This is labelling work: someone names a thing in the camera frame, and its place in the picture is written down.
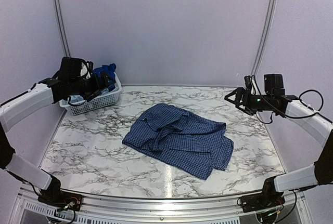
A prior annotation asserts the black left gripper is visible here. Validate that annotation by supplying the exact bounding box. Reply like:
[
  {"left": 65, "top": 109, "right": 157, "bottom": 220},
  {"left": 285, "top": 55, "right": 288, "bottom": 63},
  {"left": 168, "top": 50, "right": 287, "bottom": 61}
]
[{"left": 69, "top": 70, "right": 116, "bottom": 101}]

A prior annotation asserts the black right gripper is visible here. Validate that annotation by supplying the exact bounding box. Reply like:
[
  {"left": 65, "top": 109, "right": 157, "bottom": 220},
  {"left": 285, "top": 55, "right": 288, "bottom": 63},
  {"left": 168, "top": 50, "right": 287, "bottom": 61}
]
[{"left": 224, "top": 87, "right": 273, "bottom": 115}]

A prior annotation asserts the blue checked shirt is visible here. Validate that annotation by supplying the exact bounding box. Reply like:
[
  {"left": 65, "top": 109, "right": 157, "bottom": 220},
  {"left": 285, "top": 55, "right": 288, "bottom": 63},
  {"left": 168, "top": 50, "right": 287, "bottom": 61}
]
[{"left": 122, "top": 103, "right": 234, "bottom": 180}]

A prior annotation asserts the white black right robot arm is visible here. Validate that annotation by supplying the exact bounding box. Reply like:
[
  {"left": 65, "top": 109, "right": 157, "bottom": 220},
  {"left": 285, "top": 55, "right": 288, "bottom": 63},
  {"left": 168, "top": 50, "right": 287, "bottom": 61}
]
[{"left": 224, "top": 74, "right": 332, "bottom": 212}]

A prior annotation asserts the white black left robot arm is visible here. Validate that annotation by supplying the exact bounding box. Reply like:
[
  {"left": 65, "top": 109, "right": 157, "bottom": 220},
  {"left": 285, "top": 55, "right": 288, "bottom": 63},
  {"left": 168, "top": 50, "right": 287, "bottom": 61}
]
[{"left": 1, "top": 57, "right": 117, "bottom": 206}]

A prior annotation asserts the white plastic laundry basket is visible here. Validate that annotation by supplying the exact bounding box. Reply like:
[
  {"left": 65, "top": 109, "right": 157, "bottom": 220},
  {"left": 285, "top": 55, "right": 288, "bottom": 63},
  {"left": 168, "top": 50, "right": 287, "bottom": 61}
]
[{"left": 59, "top": 73, "right": 122, "bottom": 116}]

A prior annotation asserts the royal blue garment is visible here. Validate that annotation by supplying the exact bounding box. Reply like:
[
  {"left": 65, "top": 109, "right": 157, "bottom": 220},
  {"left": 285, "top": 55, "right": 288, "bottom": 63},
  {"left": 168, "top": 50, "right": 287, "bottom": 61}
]
[{"left": 93, "top": 63, "right": 117, "bottom": 92}]

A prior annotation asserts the light blue garment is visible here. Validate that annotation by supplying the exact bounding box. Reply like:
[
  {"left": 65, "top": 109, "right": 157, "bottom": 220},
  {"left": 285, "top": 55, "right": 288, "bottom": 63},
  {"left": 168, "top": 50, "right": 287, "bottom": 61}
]
[{"left": 68, "top": 87, "right": 110, "bottom": 105}]

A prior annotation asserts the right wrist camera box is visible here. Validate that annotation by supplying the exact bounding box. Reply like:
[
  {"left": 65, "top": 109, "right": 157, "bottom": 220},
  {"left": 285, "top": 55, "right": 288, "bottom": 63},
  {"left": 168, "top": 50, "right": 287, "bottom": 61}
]
[{"left": 244, "top": 75, "right": 252, "bottom": 90}]

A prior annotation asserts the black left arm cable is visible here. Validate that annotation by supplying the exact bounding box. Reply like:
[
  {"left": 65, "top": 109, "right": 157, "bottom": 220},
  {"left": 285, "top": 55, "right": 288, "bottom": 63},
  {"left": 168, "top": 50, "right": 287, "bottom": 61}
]
[{"left": 67, "top": 94, "right": 86, "bottom": 107}]

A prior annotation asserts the right aluminium corner post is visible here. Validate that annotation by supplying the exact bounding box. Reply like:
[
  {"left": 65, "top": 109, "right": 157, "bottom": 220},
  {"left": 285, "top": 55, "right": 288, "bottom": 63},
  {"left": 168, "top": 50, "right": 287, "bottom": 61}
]
[{"left": 248, "top": 0, "right": 280, "bottom": 89}]

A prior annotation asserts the aluminium corner post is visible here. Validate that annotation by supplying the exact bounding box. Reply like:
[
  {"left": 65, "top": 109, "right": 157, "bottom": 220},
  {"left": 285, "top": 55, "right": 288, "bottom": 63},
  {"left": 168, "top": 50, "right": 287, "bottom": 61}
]
[
  {"left": 248, "top": 0, "right": 280, "bottom": 89},
  {"left": 53, "top": 0, "right": 71, "bottom": 57}
]

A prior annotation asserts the left aluminium corner post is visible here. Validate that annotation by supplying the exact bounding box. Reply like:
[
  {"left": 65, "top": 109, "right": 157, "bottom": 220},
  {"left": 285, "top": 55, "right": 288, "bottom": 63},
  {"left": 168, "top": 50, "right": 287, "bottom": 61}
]
[{"left": 53, "top": 0, "right": 71, "bottom": 57}]

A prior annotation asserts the aluminium front frame rail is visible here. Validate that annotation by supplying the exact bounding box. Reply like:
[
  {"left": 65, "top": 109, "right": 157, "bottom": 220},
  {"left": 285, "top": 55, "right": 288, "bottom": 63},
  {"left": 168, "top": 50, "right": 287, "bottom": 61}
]
[{"left": 9, "top": 184, "right": 313, "bottom": 223}]

